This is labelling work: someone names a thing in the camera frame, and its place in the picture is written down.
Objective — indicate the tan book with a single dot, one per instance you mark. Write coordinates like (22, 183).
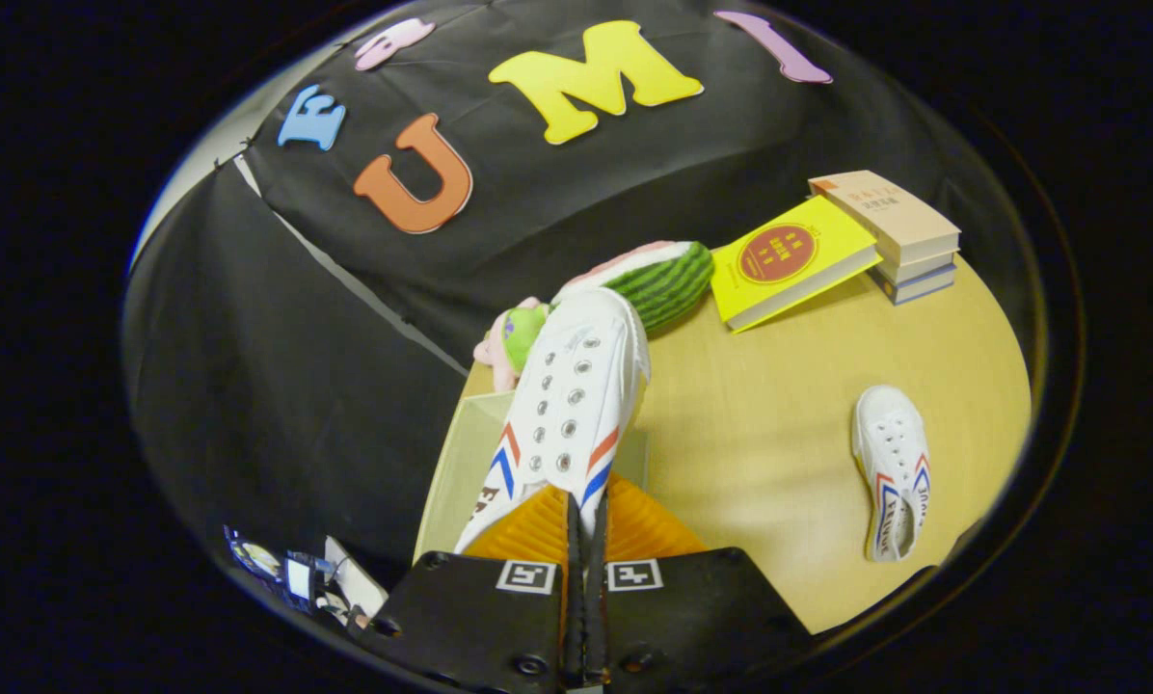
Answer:
(885, 212)

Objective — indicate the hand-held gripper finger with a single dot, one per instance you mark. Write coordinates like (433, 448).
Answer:
(596, 617)
(575, 617)

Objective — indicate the grey blue book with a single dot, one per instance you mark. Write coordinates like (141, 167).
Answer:
(914, 287)

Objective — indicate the yellow book with red circle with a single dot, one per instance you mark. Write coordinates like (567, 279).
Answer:
(789, 255)

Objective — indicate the pale translucent storage box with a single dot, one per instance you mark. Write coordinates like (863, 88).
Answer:
(442, 482)

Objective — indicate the cream book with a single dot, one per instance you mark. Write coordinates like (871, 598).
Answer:
(919, 270)

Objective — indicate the white striped canvas shoe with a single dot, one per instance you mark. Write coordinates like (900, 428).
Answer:
(890, 453)
(567, 386)

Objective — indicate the pink and green plush toy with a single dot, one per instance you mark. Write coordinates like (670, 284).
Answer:
(514, 337)

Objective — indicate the watermelon slice plush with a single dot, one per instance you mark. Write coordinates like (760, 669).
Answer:
(668, 280)

